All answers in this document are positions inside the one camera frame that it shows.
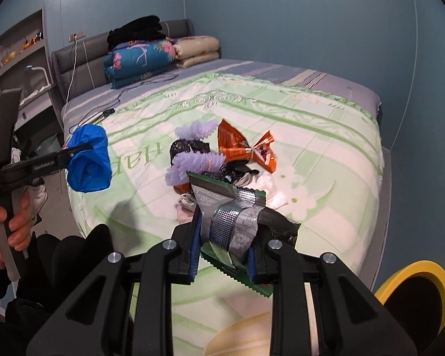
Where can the white crumpled tissue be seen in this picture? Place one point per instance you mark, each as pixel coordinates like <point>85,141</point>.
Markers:
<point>187,204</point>
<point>270,187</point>

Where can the orange snack wrapper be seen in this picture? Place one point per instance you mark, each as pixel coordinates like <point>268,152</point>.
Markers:
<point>231,142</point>

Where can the orange shelf ornament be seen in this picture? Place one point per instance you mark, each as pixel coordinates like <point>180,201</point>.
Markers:
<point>31,42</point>

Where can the person's left hand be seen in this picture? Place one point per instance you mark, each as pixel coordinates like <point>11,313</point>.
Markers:
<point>20,222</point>

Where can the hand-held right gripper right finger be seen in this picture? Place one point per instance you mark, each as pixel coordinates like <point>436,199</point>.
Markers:
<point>250,267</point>

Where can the black folded clothing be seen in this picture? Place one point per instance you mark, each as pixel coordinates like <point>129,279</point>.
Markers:
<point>137,31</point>

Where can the person's dark clothing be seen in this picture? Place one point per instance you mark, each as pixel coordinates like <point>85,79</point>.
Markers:
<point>70,252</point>

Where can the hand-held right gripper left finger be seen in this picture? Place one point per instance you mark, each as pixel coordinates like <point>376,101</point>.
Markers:
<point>194,243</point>

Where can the striped bed sheet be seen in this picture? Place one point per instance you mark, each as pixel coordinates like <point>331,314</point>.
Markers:
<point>267,72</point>

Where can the beige folded quilt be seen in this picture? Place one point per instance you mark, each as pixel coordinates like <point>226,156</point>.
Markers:
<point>196,50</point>

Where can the silver green snack wrapper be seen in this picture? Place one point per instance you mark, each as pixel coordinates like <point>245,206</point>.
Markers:
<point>226,222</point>

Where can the wall socket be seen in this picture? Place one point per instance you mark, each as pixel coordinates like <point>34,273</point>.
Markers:
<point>77,36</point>

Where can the blue floral folded quilt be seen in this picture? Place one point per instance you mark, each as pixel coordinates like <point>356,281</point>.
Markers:
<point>133,63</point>

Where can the blue plastic bag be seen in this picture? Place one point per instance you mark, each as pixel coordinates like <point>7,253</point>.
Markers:
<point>91,170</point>

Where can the black plastic bag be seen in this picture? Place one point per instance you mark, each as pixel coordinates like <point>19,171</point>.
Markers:
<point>239,172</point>
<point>187,146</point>

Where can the white desk lamp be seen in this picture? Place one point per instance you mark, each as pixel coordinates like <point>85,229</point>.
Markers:
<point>37,70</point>

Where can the grey shelf cabinet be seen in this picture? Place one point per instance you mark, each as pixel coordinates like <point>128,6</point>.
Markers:
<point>46,48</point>

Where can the green patterned blanket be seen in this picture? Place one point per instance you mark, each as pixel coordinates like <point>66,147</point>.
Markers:
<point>319,155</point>

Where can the grey upholstered bed headboard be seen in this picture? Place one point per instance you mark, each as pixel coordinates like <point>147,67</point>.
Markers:
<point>92,50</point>

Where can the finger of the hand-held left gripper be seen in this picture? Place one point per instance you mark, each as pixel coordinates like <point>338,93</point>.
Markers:
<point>71,155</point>

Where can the white shoe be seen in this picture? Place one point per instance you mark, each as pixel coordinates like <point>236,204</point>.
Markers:
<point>37,196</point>

